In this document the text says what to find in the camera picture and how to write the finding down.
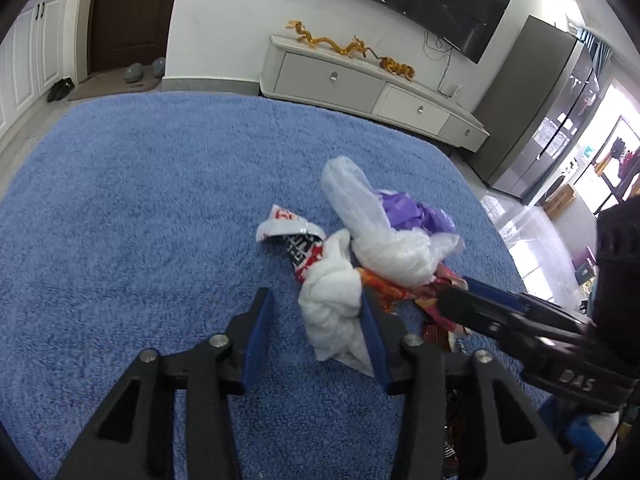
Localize cardboard box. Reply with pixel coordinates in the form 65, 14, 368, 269
542, 184, 575, 221

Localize purple plastic wrapper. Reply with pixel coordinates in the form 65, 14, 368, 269
376, 190, 458, 234

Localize blue fluffy bed cover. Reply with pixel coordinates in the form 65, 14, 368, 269
1, 92, 524, 479

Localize orange snack wrapper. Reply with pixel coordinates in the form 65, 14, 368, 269
357, 263, 472, 352

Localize dark brown door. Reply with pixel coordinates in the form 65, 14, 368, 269
88, 0, 175, 74

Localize grey white TV cabinet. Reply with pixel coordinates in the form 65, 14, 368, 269
259, 36, 489, 153

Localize grey steel refrigerator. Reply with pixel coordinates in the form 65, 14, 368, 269
468, 16, 600, 202

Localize clear white plastic bag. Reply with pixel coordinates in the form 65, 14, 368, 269
320, 156, 463, 288

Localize white red wrapper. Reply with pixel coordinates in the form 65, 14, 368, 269
255, 204, 326, 284

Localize golden dragon ornament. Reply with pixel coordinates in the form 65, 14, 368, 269
285, 20, 368, 58

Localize white wall cupboards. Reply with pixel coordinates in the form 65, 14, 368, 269
1, 0, 66, 136

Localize white tissue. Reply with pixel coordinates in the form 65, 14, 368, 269
298, 229, 373, 377

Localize golden tiger ornament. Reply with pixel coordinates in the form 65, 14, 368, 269
378, 56, 416, 81

